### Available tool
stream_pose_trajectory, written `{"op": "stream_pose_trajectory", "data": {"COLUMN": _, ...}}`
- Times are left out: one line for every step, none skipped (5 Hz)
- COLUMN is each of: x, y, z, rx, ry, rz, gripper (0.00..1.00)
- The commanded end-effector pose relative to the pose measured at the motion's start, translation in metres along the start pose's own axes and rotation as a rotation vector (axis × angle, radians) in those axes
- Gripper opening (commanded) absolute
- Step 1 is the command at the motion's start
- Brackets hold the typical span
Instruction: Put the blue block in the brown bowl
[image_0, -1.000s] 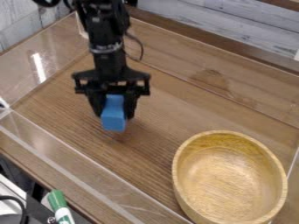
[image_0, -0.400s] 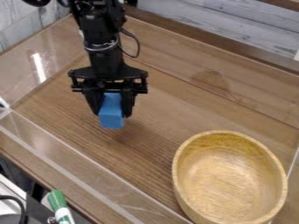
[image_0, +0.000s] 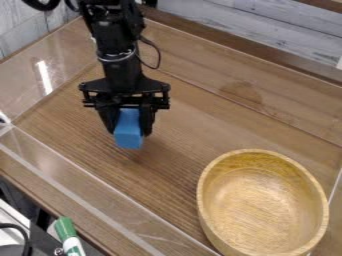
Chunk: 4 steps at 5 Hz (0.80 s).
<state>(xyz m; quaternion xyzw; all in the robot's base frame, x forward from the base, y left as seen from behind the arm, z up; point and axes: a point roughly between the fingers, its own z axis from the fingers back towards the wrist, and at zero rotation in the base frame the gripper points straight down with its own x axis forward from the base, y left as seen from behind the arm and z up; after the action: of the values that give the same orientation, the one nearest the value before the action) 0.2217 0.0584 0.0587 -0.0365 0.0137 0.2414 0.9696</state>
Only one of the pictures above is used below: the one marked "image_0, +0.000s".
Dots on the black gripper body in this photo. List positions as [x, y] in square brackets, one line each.
[124, 87]

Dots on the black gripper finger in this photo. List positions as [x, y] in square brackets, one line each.
[147, 119]
[110, 114]

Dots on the blue rectangular block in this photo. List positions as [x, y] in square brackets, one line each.
[127, 132]

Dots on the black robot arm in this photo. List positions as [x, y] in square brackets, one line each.
[115, 23]

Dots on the brown wooden bowl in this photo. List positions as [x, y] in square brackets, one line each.
[260, 204]

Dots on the green white marker pen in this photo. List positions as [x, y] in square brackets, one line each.
[67, 235]

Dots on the clear acrylic tray wall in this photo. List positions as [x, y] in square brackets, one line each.
[110, 219]

